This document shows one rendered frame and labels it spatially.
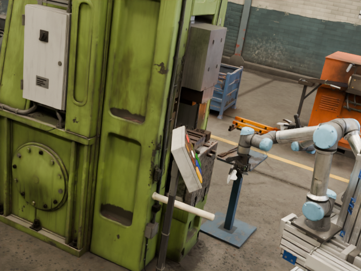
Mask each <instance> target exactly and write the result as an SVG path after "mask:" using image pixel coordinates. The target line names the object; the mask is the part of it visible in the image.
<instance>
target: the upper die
mask: <svg viewBox="0 0 361 271"><path fill-rule="evenodd" d="M213 91H214V86H212V87H209V88H207V89H205V90H203V91H197V90H193V89H189V88H186V87H182V88H181V92H180V98H182V99H186V100H189V101H193V102H197V103H200V104H202V103H204V102H206V101H208V100H209V99H211V98H212V97H213Z"/></svg>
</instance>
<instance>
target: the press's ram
mask: <svg viewBox="0 0 361 271"><path fill-rule="evenodd" d="M226 32H227V28H226V27H222V26H216V25H212V24H206V23H201V22H196V21H195V22H194V24H191V28H190V35H189V42H188V47H187V54H186V60H185V67H184V74H183V82H182V87H186V88H189V89H193V90H197V91H203V90H205V89H207V88H209V87H212V86H214V85H216V84H217V82H218V76H219V70H220V65H221V59H222V53H223V47H224V43H225V37H226Z"/></svg>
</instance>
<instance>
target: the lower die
mask: <svg viewBox="0 0 361 271"><path fill-rule="evenodd" d="M186 130H187V131H190V132H193V133H196V134H200V135H202V136H203V137H202V138H201V137H200V136H197V135H194V134H190V133H188V135H189V137H190V140H191V142H192V144H193V147H194V149H198V148H199V147H200V146H202V145H203V144H204V142H205V136H206V134H203V133H200V132H196V131H193V130H189V129H186Z"/></svg>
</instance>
